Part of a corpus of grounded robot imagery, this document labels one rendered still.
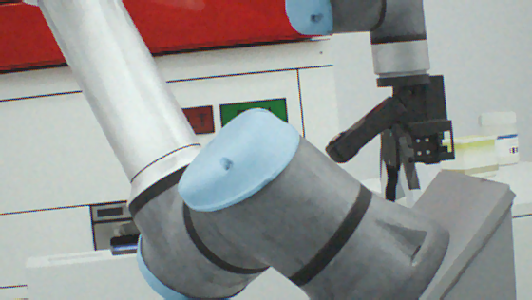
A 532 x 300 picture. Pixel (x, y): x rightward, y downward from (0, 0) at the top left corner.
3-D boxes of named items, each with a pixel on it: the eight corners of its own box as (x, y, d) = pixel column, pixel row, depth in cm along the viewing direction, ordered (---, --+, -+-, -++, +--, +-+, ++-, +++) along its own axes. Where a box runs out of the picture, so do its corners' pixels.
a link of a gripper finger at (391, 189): (424, 218, 164) (430, 166, 158) (383, 224, 163) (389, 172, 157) (417, 203, 166) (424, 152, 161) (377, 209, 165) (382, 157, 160)
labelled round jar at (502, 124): (477, 165, 217) (473, 114, 217) (511, 161, 218) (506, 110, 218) (490, 167, 210) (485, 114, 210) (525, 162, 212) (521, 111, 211)
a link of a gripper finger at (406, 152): (423, 181, 148) (406, 123, 152) (411, 183, 147) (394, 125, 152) (416, 201, 152) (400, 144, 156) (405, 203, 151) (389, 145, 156)
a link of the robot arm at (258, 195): (329, 250, 107) (208, 157, 106) (260, 301, 118) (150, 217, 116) (378, 160, 115) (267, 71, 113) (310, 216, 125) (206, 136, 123)
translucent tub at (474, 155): (440, 179, 198) (436, 139, 197) (476, 174, 201) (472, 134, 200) (465, 180, 191) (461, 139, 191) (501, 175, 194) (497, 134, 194)
